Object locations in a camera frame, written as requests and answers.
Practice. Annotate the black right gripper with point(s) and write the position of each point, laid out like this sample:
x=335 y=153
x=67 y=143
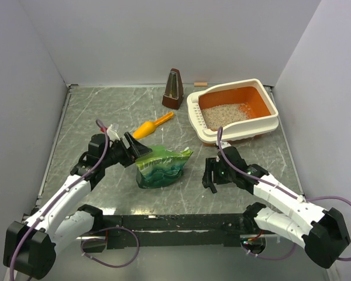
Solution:
x=212 y=164

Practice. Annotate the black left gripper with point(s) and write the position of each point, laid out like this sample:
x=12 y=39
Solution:
x=137 y=148

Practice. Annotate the yellow plastic scoop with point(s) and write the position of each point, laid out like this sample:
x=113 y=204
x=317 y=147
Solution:
x=149 y=127

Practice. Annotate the green litter bag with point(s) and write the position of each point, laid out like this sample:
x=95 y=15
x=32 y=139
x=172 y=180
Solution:
x=161 y=168

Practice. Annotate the black bag clip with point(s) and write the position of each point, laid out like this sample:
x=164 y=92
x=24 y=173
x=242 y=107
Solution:
x=210 y=186

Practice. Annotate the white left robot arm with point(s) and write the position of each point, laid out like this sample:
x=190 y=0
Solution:
x=31 y=247

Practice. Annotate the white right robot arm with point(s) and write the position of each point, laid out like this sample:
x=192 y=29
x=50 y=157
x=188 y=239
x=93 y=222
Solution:
x=320 y=232

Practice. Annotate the beige litter in box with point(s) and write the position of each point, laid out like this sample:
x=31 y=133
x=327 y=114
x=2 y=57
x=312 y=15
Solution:
x=223 y=115

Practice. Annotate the orange white litter box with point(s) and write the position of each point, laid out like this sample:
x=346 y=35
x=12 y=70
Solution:
x=263 y=114

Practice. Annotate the brown wooden metronome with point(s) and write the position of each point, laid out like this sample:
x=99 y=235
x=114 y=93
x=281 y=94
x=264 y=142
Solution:
x=174 y=92

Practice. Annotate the small wooden block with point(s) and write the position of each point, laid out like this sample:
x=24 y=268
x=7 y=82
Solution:
x=200 y=84

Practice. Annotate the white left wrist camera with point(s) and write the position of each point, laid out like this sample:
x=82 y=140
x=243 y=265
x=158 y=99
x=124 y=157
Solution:
x=112 y=132

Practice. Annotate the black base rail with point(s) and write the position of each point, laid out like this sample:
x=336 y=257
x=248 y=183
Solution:
x=121 y=231

